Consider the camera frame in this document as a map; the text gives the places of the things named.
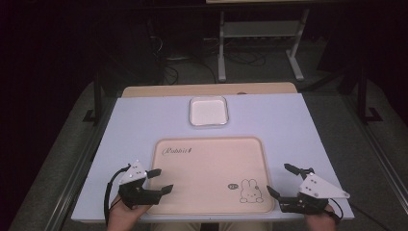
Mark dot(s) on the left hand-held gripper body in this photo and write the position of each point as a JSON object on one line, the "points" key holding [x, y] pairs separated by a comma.
{"points": [[133, 192]]}

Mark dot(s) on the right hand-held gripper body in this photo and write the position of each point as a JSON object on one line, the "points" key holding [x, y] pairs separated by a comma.
{"points": [[316, 191]]}

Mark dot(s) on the person's left hand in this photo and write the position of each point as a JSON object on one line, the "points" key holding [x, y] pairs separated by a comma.
{"points": [[123, 218]]}

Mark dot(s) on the person's right hand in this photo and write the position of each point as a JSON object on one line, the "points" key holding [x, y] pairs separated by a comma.
{"points": [[320, 222]]}

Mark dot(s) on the white table cover board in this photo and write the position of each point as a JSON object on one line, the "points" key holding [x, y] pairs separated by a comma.
{"points": [[272, 128]]}

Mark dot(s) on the pink rabbit print tray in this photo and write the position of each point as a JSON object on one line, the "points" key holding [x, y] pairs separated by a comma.
{"points": [[208, 173]]}

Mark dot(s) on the white square dish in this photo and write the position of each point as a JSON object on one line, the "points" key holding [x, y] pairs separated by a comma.
{"points": [[208, 111]]}

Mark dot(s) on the black metal stand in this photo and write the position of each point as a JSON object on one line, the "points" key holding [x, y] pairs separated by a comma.
{"points": [[97, 96], [362, 96]]}

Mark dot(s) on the aluminium floor rail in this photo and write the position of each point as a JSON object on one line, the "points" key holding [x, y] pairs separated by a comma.
{"points": [[75, 179], [378, 144]]}

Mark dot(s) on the white metal stand frame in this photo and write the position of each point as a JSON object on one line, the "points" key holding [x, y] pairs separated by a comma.
{"points": [[261, 29]]}

